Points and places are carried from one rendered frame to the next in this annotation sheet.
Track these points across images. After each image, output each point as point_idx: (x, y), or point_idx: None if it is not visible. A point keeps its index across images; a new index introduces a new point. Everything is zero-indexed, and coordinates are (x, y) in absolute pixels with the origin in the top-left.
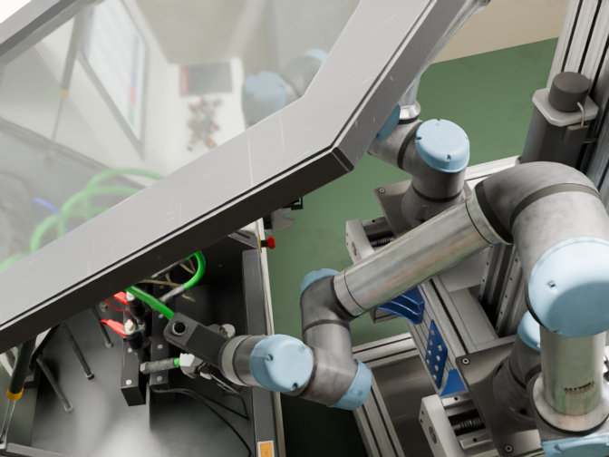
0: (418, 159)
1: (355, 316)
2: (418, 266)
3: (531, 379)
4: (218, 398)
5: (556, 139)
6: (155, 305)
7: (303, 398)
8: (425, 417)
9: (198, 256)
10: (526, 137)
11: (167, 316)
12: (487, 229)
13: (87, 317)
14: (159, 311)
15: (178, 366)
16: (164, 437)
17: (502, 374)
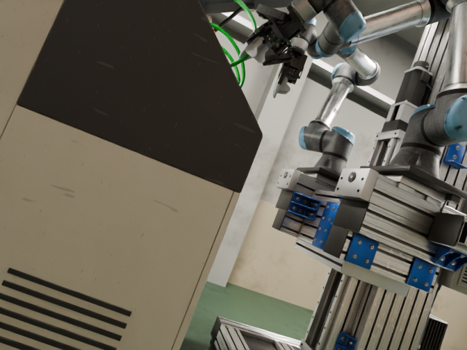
0: (332, 133)
1: None
2: (388, 12)
3: (428, 113)
4: None
5: (417, 77)
6: (251, 13)
7: (337, 4)
8: (344, 177)
9: (243, 77)
10: (399, 88)
11: (253, 19)
12: (422, 0)
13: None
14: (251, 17)
15: (231, 66)
16: None
17: (396, 155)
